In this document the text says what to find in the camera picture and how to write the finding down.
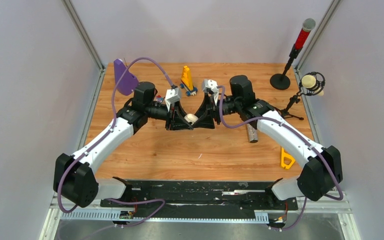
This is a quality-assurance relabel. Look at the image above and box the red microphone on stand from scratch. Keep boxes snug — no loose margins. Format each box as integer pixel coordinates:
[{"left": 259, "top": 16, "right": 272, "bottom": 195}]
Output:
[{"left": 270, "top": 18, "right": 316, "bottom": 90}]

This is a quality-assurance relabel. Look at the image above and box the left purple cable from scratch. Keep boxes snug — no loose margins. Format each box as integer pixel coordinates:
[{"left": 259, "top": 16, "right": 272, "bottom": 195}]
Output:
[{"left": 56, "top": 57, "right": 176, "bottom": 229}]

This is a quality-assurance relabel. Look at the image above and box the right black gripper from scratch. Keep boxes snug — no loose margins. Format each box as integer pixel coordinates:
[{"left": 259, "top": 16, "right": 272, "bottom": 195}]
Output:
[{"left": 192, "top": 92, "right": 241, "bottom": 129}]

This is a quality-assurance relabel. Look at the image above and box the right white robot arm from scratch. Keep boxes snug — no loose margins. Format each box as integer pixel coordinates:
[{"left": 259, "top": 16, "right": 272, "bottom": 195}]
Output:
[{"left": 202, "top": 75, "right": 343, "bottom": 209}]

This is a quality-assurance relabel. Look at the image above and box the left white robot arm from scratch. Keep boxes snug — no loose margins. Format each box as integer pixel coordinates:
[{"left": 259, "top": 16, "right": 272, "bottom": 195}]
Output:
[{"left": 53, "top": 81, "right": 181, "bottom": 213}]

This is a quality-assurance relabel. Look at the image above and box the yellow plastic handle tool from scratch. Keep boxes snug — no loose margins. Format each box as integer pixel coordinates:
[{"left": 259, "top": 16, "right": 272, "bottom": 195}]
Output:
[{"left": 280, "top": 147, "right": 295, "bottom": 170}]

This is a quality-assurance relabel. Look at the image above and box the purple plastic wedge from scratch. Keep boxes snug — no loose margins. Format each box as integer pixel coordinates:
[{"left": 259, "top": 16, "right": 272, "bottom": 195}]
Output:
[{"left": 113, "top": 58, "right": 139, "bottom": 96}]

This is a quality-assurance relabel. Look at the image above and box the white earbud charging case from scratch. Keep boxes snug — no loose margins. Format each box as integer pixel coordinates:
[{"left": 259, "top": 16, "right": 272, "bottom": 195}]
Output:
[{"left": 184, "top": 113, "right": 199, "bottom": 125}]

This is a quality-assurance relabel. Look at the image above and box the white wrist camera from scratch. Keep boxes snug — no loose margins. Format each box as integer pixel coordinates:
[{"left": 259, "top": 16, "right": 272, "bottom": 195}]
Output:
[
  {"left": 202, "top": 79, "right": 219, "bottom": 95},
  {"left": 165, "top": 87, "right": 181, "bottom": 111}
]

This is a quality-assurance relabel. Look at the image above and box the glitter silver microphone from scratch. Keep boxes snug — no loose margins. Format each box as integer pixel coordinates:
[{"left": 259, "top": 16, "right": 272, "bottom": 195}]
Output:
[{"left": 246, "top": 124, "right": 258, "bottom": 144}]

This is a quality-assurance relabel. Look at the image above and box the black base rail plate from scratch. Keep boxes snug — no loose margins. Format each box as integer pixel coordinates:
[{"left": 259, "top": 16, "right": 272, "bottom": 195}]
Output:
[{"left": 92, "top": 179, "right": 312, "bottom": 220}]

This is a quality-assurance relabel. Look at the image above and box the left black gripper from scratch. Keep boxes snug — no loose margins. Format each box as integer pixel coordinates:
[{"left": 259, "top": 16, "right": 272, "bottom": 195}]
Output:
[{"left": 145, "top": 100, "right": 194, "bottom": 132}]

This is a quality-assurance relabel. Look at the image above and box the beige microphone shock mount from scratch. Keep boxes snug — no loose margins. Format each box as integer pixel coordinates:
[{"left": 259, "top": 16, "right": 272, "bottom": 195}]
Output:
[{"left": 279, "top": 71, "right": 326, "bottom": 121}]

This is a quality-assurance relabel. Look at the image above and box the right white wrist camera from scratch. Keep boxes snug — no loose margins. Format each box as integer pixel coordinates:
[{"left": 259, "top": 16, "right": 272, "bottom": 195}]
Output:
[{"left": 202, "top": 79, "right": 219, "bottom": 95}]

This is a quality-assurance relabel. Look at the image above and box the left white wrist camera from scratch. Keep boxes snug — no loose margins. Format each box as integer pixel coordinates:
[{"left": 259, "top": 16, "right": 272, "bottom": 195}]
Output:
[{"left": 165, "top": 87, "right": 181, "bottom": 111}]

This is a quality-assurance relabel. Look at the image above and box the yellow blue toy car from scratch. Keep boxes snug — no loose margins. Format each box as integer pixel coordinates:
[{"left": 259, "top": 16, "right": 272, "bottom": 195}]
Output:
[{"left": 180, "top": 65, "right": 198, "bottom": 97}]

